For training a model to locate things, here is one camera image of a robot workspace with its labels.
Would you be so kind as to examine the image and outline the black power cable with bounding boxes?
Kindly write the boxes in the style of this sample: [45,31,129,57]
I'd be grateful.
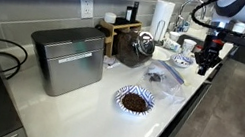
[0,38,31,84]

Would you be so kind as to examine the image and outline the upright patterned paper cup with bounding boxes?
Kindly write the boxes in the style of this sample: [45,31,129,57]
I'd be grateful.
[180,38,198,59]

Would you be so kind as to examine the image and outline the coffee pod capsule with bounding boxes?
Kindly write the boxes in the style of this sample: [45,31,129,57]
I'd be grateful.
[192,44,205,57]

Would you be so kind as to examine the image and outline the white wall outlet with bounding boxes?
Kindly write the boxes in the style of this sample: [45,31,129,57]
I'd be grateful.
[76,0,97,22]

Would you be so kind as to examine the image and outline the long drawer handle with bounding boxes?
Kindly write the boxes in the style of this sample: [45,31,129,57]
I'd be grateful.
[163,77,213,137]

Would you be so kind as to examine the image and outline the stainless steel bin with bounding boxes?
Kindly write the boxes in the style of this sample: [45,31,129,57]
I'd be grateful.
[21,17,112,105]

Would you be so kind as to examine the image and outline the wooden rack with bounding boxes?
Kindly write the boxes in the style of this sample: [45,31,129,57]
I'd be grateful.
[93,13,144,63]

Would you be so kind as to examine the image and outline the white paper towel roll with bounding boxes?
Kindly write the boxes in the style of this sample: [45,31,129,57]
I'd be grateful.
[147,0,177,44]

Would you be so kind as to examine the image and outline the lying patterned paper cup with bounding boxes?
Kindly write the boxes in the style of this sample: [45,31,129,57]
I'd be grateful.
[161,37,183,53]

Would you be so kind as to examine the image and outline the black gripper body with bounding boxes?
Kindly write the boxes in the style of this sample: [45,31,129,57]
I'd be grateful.
[198,33,227,64]

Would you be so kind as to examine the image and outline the coffee beans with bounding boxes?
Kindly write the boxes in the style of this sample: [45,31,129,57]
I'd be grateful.
[119,91,151,114]
[146,71,166,85]

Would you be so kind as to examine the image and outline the white plate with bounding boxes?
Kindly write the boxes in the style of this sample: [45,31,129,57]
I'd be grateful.
[150,46,174,64]

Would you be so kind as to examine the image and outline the large blue patterned bowl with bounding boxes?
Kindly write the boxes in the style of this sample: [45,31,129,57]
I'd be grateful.
[112,81,159,119]

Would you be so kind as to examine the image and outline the coffee beans in bowl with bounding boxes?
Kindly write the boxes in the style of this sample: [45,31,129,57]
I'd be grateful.
[119,91,151,114]

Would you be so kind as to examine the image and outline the glass coffee bean jar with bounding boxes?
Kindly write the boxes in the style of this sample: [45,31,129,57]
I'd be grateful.
[109,25,159,73]

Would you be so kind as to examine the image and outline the soap bottle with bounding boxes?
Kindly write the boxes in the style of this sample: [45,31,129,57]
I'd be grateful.
[181,11,194,35]

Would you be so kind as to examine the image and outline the tall chrome faucet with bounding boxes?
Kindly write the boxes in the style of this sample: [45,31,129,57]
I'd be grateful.
[173,0,210,38]

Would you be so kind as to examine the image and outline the black box with white label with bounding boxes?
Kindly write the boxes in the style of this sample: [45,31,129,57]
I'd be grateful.
[124,5,134,22]

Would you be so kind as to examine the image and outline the tall black box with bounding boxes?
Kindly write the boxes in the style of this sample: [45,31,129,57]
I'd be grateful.
[130,1,140,23]

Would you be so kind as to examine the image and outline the metal paper towel holder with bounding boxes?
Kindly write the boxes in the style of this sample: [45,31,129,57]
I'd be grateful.
[152,18,169,47]

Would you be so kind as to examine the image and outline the clear zip plastic bag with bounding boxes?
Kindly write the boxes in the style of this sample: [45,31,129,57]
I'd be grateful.
[137,56,194,107]

